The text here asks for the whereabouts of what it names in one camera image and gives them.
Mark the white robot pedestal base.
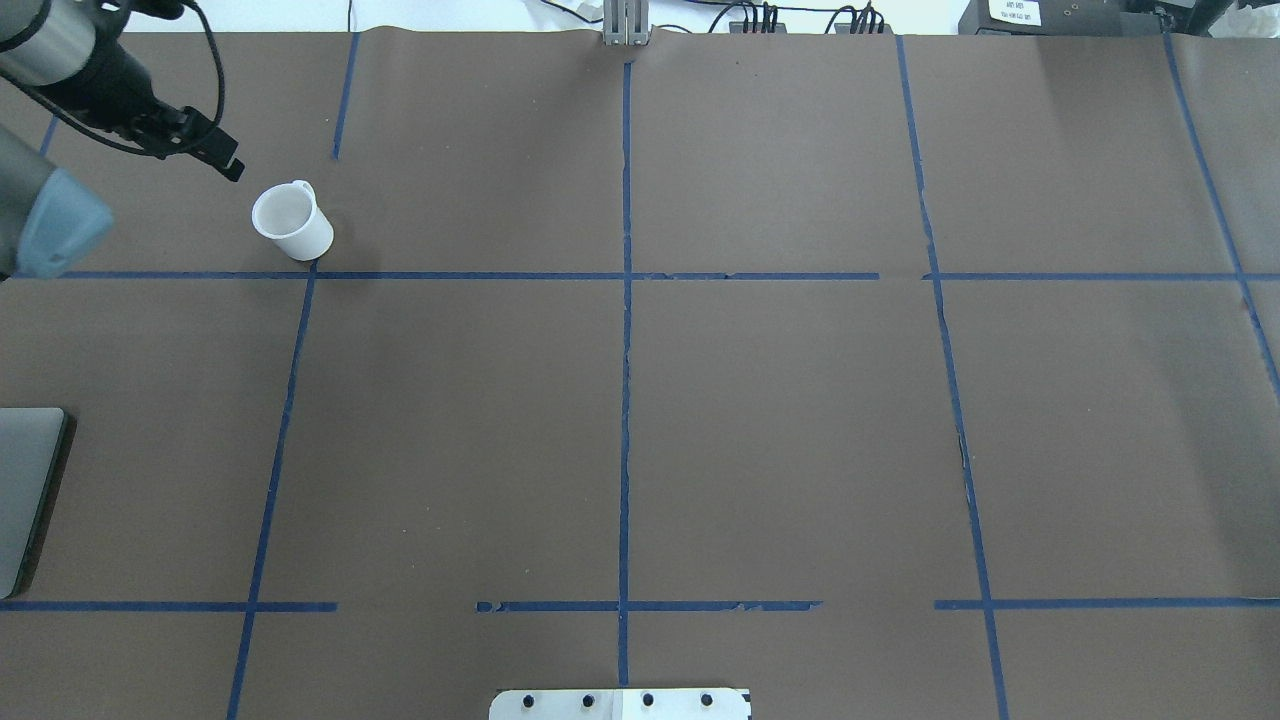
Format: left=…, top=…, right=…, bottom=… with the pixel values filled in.
left=488, top=687, right=753, bottom=719

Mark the silver closed laptop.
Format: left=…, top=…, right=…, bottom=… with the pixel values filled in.
left=1, top=407, right=70, bottom=600

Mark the orange black hub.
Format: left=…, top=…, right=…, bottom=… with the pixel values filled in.
left=824, top=1, right=891, bottom=35
left=717, top=1, right=785, bottom=35

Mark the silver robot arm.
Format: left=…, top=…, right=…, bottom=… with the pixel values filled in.
left=1, top=1, right=244, bottom=279

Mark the black desktop box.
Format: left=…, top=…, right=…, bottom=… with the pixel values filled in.
left=957, top=1, right=1165, bottom=37

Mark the orange black hub near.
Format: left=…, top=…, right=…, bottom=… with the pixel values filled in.
left=824, top=1, right=891, bottom=35

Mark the aluminium frame post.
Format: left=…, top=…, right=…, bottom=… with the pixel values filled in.
left=602, top=0, right=652, bottom=47

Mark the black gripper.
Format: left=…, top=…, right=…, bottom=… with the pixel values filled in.
left=90, top=60, right=244, bottom=182

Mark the white plastic cup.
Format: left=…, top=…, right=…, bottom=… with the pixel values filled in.
left=250, top=179, right=335, bottom=263

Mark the orange black hub far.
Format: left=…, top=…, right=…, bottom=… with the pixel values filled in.
left=717, top=1, right=785, bottom=35

